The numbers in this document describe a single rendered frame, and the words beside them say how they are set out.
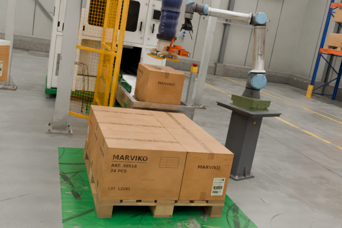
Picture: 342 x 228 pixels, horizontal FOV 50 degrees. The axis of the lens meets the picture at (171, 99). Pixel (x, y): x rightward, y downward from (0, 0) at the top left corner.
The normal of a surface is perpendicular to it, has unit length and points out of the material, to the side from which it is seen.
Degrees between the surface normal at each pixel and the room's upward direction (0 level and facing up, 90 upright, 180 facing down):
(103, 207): 90
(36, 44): 89
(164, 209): 90
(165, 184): 90
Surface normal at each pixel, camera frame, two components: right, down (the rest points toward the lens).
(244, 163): 0.62, 0.25
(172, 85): 0.28, 0.23
